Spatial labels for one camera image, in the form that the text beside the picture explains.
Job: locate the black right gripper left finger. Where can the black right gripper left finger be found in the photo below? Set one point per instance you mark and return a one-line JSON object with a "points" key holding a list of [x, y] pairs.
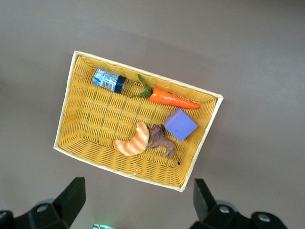
{"points": [[68, 205]]}

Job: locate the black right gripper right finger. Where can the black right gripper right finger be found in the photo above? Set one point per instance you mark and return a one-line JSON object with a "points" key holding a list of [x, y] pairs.
{"points": [[207, 207]]}

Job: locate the brown toy lion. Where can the brown toy lion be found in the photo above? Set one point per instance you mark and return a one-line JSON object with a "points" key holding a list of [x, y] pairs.
{"points": [[162, 142]]}

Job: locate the purple cube block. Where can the purple cube block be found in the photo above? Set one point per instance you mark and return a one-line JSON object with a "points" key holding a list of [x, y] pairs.
{"points": [[179, 125]]}

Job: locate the yellow woven rectangular basket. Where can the yellow woven rectangular basket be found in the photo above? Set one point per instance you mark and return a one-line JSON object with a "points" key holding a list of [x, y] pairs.
{"points": [[95, 119]]}

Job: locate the striped toy croissant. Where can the striped toy croissant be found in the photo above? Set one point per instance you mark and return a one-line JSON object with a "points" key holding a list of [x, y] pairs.
{"points": [[135, 143]]}

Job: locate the orange toy carrot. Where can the orange toy carrot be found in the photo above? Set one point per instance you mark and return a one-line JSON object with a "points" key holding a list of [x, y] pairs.
{"points": [[169, 99]]}

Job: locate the small blue-label black-cap bottle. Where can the small blue-label black-cap bottle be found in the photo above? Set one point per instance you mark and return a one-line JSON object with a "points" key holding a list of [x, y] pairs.
{"points": [[107, 80]]}

